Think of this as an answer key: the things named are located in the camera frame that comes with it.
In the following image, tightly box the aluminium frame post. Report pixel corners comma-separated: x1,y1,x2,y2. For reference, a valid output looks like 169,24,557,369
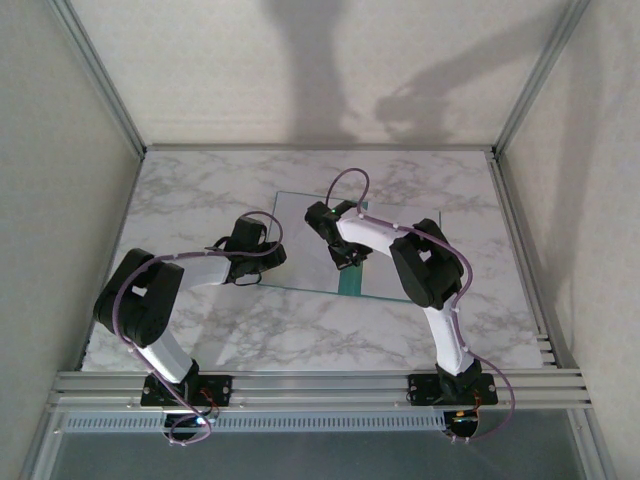
492,0,592,157
47,0,147,157

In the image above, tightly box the aluminium frame leg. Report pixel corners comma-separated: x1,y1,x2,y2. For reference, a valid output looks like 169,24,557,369
574,409,619,480
18,407,64,480

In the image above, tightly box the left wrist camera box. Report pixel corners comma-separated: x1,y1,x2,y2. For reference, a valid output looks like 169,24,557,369
231,215,268,250

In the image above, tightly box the green paper folder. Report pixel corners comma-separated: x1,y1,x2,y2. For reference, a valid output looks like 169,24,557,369
259,191,443,304

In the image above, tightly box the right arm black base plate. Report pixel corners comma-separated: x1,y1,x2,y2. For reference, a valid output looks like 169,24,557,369
407,373,499,405

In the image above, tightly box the aluminium side rail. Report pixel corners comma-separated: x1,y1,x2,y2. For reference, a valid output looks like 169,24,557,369
487,151,581,372

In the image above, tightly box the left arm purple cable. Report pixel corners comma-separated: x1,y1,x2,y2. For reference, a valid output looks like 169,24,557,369
113,211,286,447

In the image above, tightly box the aluminium front rail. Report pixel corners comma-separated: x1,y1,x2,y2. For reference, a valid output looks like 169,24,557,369
47,368,596,414

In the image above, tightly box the LED circuit board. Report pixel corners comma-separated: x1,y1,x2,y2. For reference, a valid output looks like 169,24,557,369
163,410,221,432
444,409,482,437

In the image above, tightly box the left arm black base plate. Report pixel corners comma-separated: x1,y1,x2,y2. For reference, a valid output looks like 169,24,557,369
140,374,234,407

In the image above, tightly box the grey slotted cable duct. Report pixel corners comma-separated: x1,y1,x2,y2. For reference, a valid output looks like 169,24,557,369
57,412,449,435

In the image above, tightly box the aluminium back rail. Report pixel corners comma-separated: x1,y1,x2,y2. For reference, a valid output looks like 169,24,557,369
142,143,499,153

